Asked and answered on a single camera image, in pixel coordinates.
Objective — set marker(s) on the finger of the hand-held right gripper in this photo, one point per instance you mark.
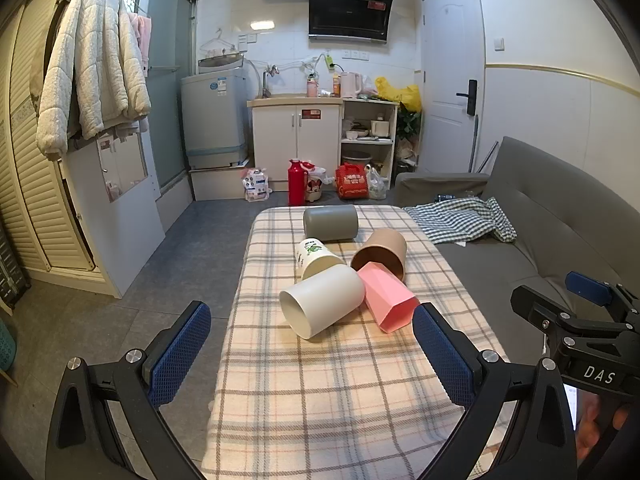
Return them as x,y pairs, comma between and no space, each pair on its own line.
530,302
590,287

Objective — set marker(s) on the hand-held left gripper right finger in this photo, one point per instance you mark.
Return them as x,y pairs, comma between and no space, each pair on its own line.
442,355

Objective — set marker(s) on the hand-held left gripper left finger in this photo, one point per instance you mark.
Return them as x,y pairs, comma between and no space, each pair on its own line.
182,355

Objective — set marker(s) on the pink faceted cup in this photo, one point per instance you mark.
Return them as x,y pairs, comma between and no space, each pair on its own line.
387,300

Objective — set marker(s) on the brown cup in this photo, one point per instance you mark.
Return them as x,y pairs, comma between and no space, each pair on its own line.
382,247

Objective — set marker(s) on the plain white cup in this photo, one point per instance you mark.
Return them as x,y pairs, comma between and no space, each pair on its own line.
325,300

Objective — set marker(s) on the white cup with green print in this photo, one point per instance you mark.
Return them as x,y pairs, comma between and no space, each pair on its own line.
315,257

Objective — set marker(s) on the grey cup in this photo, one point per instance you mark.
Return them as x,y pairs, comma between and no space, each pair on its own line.
330,222

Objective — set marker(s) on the person's right hand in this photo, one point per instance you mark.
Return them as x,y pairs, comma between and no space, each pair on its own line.
590,420

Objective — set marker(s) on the grey sofa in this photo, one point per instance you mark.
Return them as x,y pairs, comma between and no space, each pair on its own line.
550,210

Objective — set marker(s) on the green checked cloth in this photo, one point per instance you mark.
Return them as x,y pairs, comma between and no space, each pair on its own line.
460,217

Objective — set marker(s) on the plaid tablecloth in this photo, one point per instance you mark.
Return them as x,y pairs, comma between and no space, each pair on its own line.
310,400

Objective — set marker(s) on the white panel with mirror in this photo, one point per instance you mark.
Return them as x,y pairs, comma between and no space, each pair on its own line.
125,230

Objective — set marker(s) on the white washing machine platform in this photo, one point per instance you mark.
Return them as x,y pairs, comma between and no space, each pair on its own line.
220,182

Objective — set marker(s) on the teal plastic basket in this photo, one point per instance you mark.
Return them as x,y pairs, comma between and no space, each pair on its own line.
5,345

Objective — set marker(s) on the white plastic bag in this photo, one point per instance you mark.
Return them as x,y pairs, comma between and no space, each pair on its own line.
377,185

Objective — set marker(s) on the white detergent refill pack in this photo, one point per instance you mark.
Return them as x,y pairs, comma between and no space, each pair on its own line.
256,185

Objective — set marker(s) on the black plastic crate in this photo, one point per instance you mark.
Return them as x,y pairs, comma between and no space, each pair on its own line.
11,270

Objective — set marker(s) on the red shopping bag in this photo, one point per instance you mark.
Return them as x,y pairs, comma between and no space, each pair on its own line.
351,182

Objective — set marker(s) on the red thermos flask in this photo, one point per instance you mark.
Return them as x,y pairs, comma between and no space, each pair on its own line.
296,185

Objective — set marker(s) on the cartoon print bag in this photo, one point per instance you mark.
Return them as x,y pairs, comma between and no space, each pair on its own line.
316,185

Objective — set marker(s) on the green leafy plant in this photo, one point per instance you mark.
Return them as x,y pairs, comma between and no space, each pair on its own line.
410,125

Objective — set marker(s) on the white open shelf unit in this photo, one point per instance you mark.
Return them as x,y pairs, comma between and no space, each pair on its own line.
394,130

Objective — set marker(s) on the louvered wardrobe door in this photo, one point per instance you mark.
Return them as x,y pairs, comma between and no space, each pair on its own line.
30,175

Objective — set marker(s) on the grey washing machine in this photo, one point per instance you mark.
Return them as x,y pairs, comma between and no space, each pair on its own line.
215,115

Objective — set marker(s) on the yellow plastic bag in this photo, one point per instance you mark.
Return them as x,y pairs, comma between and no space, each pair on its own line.
400,92

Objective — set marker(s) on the white sink cabinet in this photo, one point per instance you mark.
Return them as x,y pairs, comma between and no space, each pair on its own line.
295,130

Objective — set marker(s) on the white door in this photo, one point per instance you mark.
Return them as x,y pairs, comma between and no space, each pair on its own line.
450,50

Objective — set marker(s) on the frosted glass sliding door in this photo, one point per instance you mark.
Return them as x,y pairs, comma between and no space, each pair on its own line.
170,85

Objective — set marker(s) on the white electric kettle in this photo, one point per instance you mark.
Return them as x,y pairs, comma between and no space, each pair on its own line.
350,85

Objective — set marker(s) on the orange bottle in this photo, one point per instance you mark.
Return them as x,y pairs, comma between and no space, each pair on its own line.
336,87

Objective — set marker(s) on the metal faucet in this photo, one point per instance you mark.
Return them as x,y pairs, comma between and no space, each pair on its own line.
270,72

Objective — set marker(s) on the pink bottle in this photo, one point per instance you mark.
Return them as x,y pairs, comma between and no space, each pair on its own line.
312,86

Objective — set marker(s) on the white puffer jacket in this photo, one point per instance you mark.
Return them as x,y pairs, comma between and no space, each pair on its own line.
92,70

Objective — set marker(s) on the pink garment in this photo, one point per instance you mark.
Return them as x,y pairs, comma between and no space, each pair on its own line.
144,35

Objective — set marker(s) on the black range hood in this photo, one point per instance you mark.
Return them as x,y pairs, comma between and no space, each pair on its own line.
347,10

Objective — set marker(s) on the white light switch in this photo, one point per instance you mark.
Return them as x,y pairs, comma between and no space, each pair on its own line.
498,44

